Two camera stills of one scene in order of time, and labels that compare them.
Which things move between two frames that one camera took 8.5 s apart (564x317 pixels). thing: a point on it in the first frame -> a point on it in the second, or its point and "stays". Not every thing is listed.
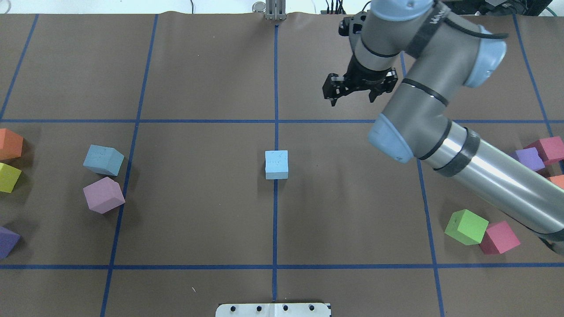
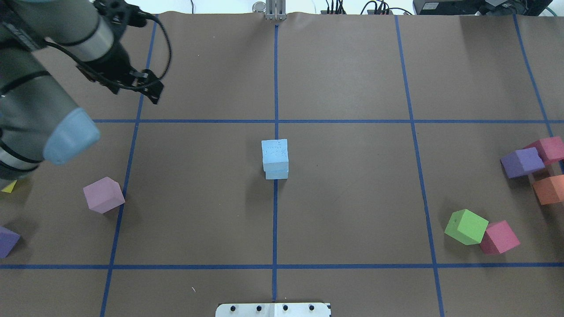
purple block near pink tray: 530,157 stays
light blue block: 103,160 -> 275,155
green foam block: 466,227 stays
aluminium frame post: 276,10 stays
